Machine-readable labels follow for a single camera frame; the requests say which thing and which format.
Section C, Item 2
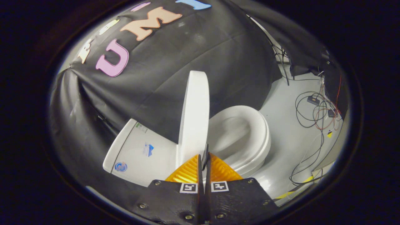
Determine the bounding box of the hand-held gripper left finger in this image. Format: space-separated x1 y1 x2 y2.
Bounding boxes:
137 154 204 224

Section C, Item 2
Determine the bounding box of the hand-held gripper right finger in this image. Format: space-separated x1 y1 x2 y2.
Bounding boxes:
202 144 279 224

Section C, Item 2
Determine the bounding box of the white toilet lid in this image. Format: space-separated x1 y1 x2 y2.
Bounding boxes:
176 71 210 168

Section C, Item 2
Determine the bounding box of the white ceramic toilet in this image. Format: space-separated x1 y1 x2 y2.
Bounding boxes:
102 108 272 188

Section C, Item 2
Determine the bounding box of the white toilet seat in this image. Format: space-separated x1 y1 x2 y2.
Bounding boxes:
207 105 272 171

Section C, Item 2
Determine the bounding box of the yellow black floor tape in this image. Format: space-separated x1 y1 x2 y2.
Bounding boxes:
274 175 323 200

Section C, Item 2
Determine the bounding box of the black tripod stand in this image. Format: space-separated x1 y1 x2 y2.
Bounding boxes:
271 44 291 86

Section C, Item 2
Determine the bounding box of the black backdrop cloth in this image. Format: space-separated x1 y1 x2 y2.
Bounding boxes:
49 0 350 216

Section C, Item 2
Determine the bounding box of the bundle of floor cables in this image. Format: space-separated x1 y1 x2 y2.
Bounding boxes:
288 73 343 187

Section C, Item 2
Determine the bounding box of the red cable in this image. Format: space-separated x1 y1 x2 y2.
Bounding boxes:
313 74 342 131

